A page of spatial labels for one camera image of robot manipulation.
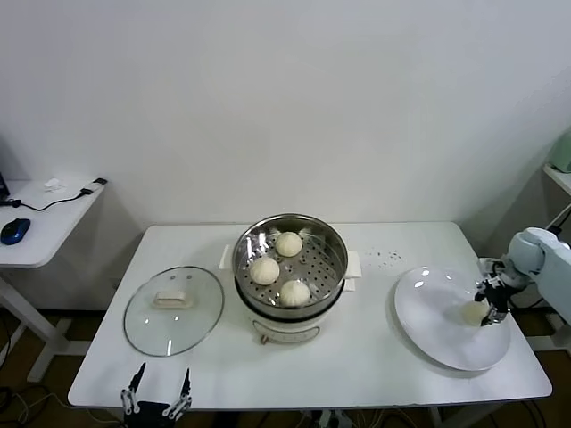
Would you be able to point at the stainless steel steamer basket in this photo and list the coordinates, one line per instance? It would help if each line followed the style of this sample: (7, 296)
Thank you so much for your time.
(321, 254)

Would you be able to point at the crumpled white tissue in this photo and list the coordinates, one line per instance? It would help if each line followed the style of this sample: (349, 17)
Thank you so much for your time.
(52, 184)

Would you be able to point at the white side table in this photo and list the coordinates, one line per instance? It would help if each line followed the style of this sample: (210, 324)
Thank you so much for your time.
(44, 232)

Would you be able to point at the cream electric cooker base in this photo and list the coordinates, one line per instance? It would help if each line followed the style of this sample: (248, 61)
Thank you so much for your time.
(285, 330)

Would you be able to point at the dark laptop screen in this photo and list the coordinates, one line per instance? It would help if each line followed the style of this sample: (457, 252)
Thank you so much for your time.
(3, 178)

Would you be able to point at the mint green appliance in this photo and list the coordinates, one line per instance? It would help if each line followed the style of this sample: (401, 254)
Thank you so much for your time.
(562, 153)

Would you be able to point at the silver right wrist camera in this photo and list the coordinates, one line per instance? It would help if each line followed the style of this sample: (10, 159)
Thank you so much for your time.
(492, 268)

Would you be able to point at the white black usb dongle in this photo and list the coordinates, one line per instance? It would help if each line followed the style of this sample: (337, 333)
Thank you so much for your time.
(94, 183)

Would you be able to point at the blue computer mouse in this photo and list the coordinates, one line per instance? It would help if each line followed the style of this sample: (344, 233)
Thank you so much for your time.
(15, 229)

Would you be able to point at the white round plate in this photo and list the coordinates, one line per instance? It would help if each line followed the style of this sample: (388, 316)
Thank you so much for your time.
(432, 312)

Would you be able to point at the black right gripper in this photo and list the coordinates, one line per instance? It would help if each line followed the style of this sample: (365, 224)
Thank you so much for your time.
(497, 294)

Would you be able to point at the white shelf board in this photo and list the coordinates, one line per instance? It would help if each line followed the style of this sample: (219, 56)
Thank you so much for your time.
(560, 178)

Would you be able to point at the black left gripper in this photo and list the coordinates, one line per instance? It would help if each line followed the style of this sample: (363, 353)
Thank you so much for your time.
(149, 414)

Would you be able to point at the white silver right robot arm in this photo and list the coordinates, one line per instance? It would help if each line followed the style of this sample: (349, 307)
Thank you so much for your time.
(548, 263)

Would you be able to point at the white steamed baozi bun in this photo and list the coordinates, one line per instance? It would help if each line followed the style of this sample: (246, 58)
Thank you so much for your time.
(294, 293)
(472, 313)
(264, 270)
(289, 244)

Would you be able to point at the scattered dark crumbs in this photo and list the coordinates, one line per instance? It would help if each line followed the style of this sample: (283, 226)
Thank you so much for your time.
(393, 255)

